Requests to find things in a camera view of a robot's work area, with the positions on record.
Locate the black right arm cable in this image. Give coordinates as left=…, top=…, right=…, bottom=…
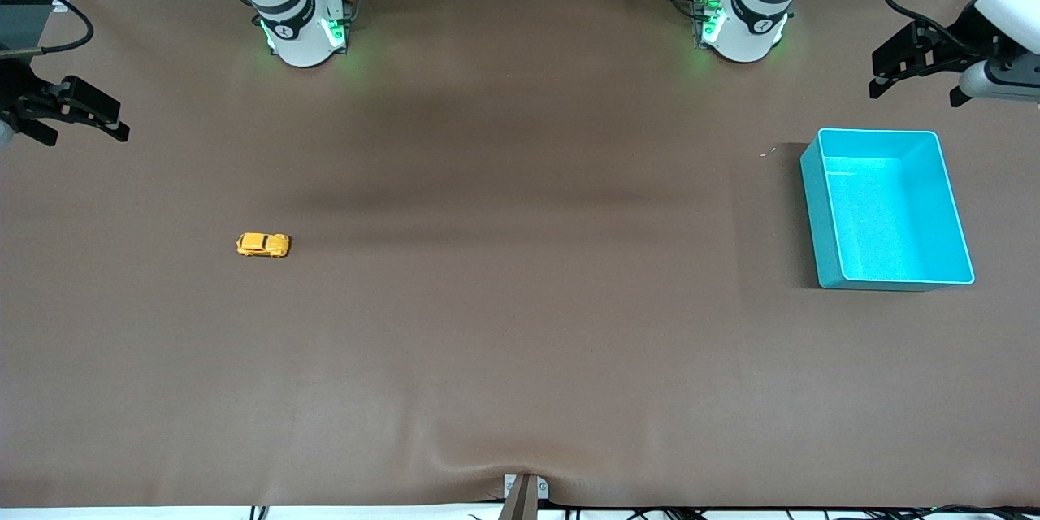
left=0, top=0, right=95, bottom=59

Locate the teal plastic bin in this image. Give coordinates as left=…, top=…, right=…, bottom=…
left=799, top=128, right=976, bottom=293

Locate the yellow beetle toy car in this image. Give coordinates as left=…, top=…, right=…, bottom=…
left=236, top=232, right=292, bottom=259

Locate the metal mat clamp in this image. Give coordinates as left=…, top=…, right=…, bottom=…
left=497, top=473, right=551, bottom=520

